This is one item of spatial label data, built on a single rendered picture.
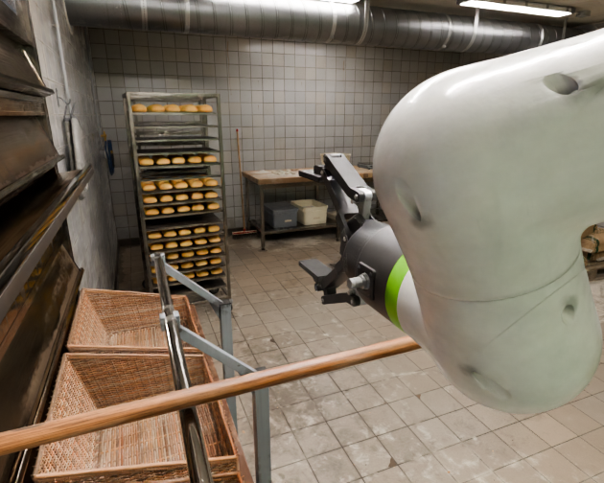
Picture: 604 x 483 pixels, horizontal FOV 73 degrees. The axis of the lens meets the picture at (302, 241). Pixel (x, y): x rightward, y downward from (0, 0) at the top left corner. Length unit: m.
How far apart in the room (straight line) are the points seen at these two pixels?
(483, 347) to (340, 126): 6.01
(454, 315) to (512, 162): 0.10
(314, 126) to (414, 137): 5.85
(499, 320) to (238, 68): 5.57
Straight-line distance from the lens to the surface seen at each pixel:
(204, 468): 0.65
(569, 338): 0.28
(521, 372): 0.28
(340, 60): 6.26
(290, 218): 5.34
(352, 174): 0.49
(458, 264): 0.23
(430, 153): 0.21
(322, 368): 0.78
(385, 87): 6.61
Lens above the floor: 1.63
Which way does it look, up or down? 17 degrees down
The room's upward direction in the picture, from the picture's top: straight up
